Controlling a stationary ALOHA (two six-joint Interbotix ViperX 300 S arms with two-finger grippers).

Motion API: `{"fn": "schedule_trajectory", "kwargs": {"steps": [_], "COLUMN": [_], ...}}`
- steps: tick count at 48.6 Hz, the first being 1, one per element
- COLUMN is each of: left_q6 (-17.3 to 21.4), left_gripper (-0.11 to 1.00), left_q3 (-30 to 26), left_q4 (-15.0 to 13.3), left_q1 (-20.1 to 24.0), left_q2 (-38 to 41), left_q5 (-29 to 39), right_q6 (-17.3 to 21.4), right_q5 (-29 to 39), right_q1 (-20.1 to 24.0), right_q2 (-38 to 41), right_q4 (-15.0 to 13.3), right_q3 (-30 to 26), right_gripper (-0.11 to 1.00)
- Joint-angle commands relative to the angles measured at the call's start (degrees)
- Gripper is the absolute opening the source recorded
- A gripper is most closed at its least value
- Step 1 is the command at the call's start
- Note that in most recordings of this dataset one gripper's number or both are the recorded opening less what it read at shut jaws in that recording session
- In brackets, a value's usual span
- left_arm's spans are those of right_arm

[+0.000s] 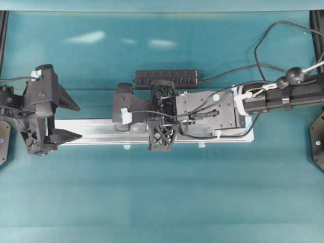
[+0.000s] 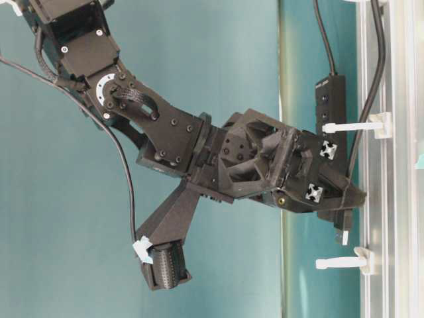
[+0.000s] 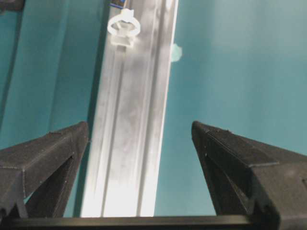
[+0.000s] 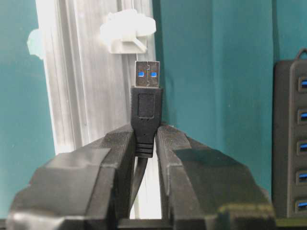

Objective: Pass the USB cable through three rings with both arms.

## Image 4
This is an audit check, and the silver aluminium extrusion rail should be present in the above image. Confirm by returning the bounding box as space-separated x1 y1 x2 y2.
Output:
35 0 164 220

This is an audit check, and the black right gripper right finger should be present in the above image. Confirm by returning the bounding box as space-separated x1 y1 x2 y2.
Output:
156 125 276 230

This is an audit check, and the white left cable ring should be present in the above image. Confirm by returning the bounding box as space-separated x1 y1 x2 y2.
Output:
99 9 156 54

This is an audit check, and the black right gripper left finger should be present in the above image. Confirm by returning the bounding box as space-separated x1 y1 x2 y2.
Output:
6 125 135 230

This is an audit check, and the black USB cable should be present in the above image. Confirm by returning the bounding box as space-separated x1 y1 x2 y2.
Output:
128 60 164 220

